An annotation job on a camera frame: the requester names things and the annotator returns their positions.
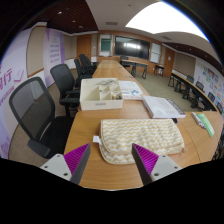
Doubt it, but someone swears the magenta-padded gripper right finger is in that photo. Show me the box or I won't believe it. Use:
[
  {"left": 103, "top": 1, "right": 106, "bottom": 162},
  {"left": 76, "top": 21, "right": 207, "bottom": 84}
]
[{"left": 131, "top": 142, "right": 183, "bottom": 186}]

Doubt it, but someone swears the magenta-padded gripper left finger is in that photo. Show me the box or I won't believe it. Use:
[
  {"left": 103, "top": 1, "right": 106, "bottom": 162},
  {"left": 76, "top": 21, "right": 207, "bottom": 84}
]
[{"left": 39, "top": 142, "right": 92, "bottom": 186}]

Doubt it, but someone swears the yellow white zigzag towel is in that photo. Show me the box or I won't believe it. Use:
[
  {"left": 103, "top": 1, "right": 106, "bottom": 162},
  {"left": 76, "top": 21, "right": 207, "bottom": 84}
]
[{"left": 92, "top": 118, "right": 186, "bottom": 166}]

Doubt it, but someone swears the black mesh office chair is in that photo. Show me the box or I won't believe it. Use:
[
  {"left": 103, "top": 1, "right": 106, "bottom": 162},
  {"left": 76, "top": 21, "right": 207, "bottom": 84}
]
[
  {"left": 49, "top": 63, "right": 81, "bottom": 118},
  {"left": 8, "top": 76, "right": 74, "bottom": 160}
]

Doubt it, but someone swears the white book with dark stripe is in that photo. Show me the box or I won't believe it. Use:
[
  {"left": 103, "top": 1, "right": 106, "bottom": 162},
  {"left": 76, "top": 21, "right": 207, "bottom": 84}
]
[{"left": 142, "top": 95, "right": 187, "bottom": 120}]

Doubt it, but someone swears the white compartment organizer box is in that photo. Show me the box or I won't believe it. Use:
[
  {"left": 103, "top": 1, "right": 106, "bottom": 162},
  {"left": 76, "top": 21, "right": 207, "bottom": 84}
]
[{"left": 79, "top": 77, "right": 124, "bottom": 111}]

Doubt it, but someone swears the small white blue box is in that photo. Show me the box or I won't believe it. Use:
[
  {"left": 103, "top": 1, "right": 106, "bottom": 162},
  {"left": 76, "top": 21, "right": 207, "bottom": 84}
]
[{"left": 122, "top": 90, "right": 144, "bottom": 101}]

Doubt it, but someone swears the green leaflet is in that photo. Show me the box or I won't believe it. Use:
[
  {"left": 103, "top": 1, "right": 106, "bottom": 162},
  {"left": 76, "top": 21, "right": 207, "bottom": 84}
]
[{"left": 197, "top": 113, "right": 216, "bottom": 139}]

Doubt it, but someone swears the white printed paper sheet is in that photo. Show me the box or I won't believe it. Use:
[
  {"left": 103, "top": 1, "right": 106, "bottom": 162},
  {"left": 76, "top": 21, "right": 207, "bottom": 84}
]
[{"left": 118, "top": 80, "right": 144, "bottom": 98}]

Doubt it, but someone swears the long side table row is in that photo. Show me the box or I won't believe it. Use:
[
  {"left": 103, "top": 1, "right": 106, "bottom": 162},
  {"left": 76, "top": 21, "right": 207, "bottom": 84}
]
[{"left": 168, "top": 71, "right": 218, "bottom": 112}]

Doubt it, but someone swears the group of side chairs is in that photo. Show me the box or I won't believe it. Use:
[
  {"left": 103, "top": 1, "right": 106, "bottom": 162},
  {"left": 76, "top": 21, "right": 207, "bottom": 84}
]
[{"left": 185, "top": 74, "right": 224, "bottom": 114}]

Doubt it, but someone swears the small dark side desk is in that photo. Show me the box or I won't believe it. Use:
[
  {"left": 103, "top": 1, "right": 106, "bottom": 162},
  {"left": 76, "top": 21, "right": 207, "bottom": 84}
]
[{"left": 153, "top": 63, "right": 165, "bottom": 77}]

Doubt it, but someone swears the group of black office chairs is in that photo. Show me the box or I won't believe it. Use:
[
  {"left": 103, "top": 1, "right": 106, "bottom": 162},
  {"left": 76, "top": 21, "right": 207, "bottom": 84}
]
[{"left": 73, "top": 53, "right": 99, "bottom": 80}]

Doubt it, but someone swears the dark-legged front desk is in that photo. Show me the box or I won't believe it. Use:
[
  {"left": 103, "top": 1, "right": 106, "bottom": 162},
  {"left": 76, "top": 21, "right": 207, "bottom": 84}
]
[{"left": 120, "top": 58, "right": 149, "bottom": 80}]

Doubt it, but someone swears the brown wooden door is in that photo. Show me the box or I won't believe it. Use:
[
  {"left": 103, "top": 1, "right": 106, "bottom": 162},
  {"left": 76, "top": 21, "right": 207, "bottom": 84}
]
[
  {"left": 77, "top": 34, "right": 93, "bottom": 62},
  {"left": 163, "top": 48, "right": 176, "bottom": 78}
]

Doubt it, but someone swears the bright ceiling light panel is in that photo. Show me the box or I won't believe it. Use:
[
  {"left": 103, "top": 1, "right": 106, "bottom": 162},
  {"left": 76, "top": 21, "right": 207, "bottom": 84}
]
[{"left": 125, "top": 1, "right": 209, "bottom": 42}]

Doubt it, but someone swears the white wall whiteboard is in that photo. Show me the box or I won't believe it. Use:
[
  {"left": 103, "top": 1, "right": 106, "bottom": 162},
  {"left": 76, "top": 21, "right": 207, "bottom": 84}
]
[{"left": 149, "top": 42, "right": 162, "bottom": 64}]

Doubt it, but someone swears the large black wall screen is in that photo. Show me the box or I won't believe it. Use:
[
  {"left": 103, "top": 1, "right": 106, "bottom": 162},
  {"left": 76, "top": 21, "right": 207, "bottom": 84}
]
[{"left": 114, "top": 35, "right": 151, "bottom": 61}]

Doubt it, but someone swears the green wall whiteboard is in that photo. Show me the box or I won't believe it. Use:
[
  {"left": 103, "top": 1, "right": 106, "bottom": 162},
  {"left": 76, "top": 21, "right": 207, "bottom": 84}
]
[{"left": 99, "top": 34, "right": 113, "bottom": 57}]

